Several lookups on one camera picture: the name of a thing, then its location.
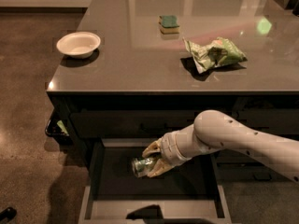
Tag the white paper bowl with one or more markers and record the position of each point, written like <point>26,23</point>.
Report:
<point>79,45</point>

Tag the green soda can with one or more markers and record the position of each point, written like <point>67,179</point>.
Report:
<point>142,166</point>

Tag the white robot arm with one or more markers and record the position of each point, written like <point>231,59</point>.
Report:
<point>213,131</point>

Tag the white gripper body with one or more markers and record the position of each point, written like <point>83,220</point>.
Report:
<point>171,148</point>

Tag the green crumpled chip bag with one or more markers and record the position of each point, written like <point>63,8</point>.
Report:
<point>220,52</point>

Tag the closed top drawer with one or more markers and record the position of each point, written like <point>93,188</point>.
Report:
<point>131,123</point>

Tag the black object on floor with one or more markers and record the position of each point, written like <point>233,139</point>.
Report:
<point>8,214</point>

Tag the right top drawer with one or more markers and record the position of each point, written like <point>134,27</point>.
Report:
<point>274,121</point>

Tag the green and yellow sponge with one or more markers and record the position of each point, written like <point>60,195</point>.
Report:
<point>168,24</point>

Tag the dark kitchen counter cabinet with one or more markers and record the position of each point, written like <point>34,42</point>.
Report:
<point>136,67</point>

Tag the open middle drawer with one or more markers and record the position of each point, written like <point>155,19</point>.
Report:
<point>188,194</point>

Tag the black bin beside cabinet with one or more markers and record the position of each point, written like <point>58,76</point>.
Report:
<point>56,129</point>

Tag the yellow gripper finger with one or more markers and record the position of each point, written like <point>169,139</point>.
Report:
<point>152,149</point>
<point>160,167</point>

